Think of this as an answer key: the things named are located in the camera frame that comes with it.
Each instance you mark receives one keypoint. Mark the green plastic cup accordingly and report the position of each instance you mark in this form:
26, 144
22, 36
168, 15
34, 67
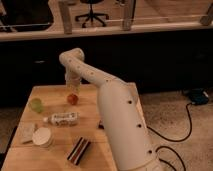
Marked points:
36, 105

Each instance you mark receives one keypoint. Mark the striped brown black package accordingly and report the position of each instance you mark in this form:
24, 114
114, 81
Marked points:
78, 150

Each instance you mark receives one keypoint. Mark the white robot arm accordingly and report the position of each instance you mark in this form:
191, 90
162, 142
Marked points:
124, 126

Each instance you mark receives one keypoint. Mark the black office chair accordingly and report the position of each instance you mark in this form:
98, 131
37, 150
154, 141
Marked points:
91, 15

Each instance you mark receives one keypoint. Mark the wooden post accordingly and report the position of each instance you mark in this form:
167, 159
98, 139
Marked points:
129, 10
65, 16
207, 19

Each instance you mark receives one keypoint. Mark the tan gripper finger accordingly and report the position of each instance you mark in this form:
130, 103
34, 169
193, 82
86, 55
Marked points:
75, 89

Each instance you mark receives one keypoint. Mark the wooden post middle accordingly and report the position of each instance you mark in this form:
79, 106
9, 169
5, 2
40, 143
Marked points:
129, 10

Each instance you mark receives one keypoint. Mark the dark snack bar package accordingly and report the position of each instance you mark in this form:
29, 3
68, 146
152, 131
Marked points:
100, 125

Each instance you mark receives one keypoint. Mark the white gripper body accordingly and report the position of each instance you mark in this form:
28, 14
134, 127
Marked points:
72, 79

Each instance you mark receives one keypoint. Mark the wooden post right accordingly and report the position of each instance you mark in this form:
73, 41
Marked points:
207, 19

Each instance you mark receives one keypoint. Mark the blue black floor device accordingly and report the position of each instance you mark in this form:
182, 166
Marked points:
197, 96

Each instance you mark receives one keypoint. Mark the wooden post left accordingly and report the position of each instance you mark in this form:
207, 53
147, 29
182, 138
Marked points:
65, 16

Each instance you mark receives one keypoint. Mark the red apple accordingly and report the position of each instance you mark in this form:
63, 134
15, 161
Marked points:
72, 99

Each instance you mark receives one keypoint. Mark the clear plastic bottle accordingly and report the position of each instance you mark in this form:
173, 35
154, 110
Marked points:
62, 119

